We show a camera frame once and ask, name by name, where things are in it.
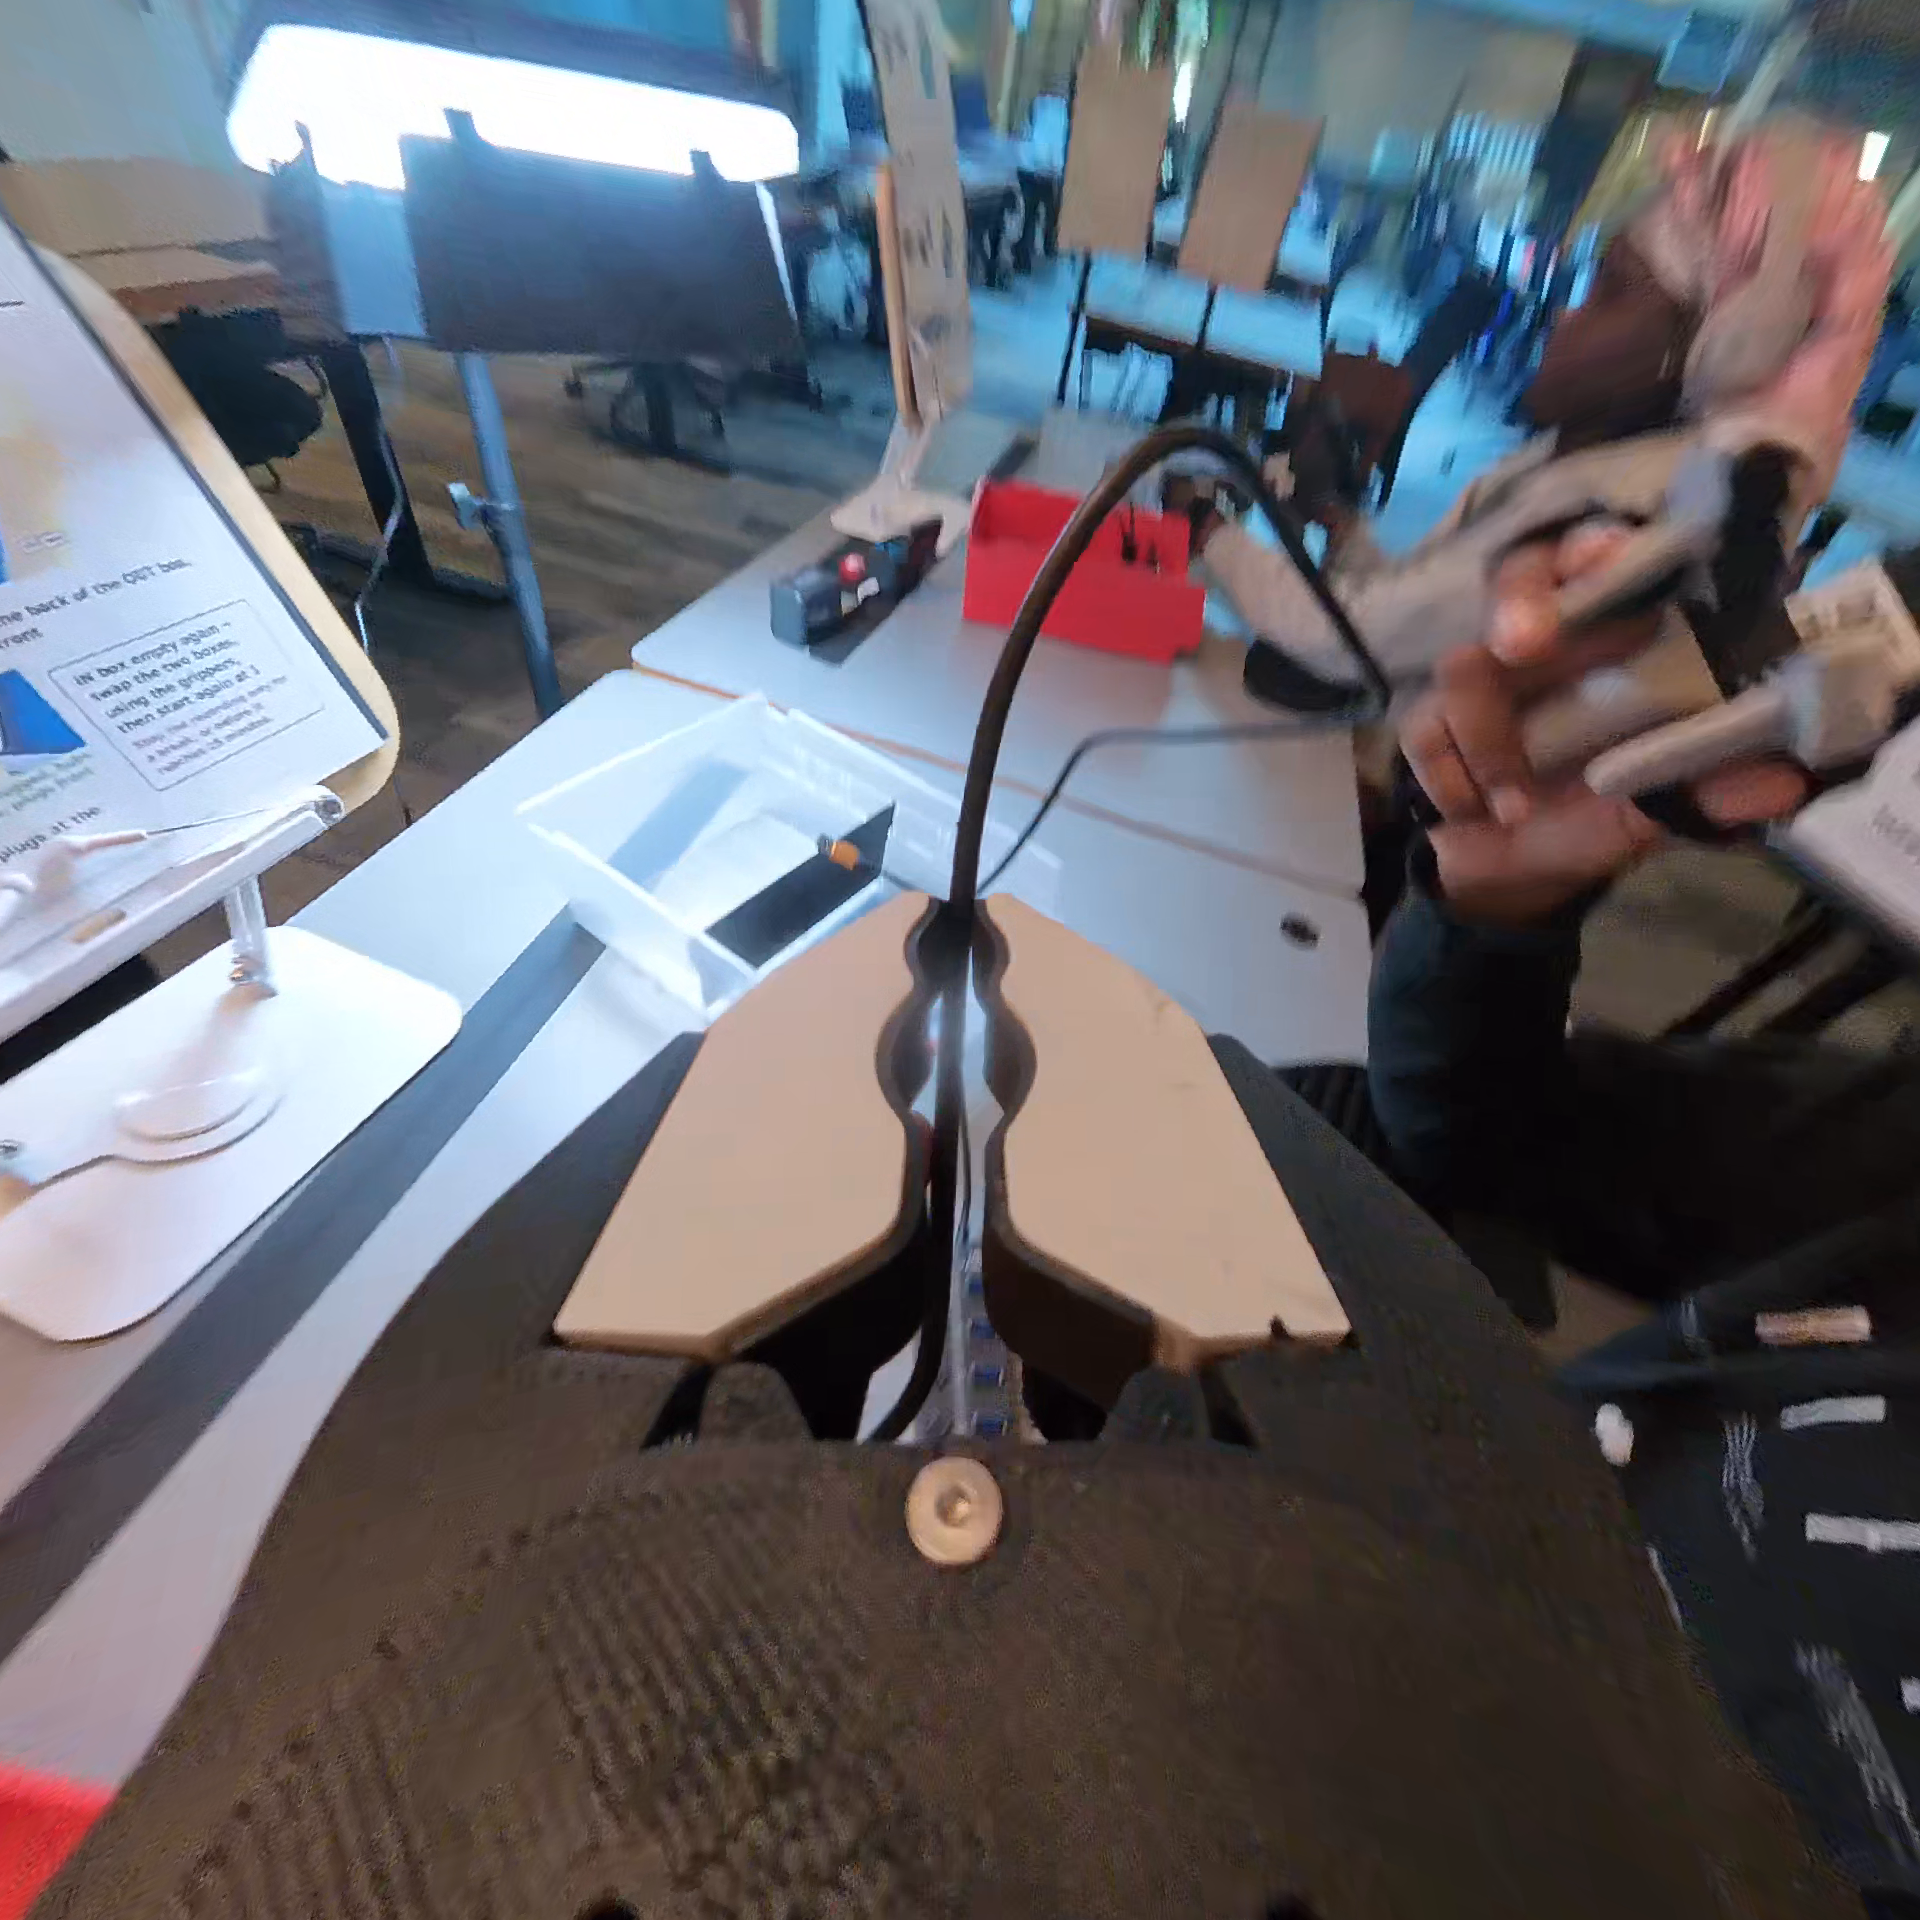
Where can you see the clear page holder bar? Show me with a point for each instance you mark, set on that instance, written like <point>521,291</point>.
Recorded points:
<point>149,862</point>

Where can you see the dark box with red button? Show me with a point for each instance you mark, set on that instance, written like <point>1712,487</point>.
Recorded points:
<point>840,599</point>

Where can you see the person's right hand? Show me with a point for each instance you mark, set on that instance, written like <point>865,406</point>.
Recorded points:
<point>1499,809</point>

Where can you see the wooden display board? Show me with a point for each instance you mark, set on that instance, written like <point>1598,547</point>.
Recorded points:
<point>921,195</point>

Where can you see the grey metal pole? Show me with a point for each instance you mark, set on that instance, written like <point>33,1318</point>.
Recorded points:
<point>509,569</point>

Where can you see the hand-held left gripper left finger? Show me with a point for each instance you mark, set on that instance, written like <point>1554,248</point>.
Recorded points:
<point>749,1172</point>

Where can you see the red plastic bin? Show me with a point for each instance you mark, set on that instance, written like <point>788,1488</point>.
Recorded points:
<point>43,1852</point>
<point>1080,599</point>

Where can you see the grey multi-port usb hub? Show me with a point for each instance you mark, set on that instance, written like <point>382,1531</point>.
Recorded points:
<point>989,1350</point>

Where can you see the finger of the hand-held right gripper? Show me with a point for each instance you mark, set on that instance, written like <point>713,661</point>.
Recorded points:
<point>1348,616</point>

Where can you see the person's right forearm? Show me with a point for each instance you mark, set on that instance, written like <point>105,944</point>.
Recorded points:
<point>1576,1125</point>

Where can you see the brown upright board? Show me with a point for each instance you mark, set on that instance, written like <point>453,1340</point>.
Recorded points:
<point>1114,149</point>
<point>1252,189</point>

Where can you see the white metal stand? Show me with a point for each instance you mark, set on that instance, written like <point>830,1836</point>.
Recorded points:
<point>225,1172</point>

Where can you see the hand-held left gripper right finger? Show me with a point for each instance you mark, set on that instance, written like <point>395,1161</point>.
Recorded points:
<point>1170,1172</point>

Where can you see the clear plastic bin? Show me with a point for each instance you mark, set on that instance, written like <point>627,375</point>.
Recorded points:
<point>629,839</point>

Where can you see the instruction sheet on stand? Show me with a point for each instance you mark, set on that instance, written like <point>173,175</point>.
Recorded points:
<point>373,744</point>

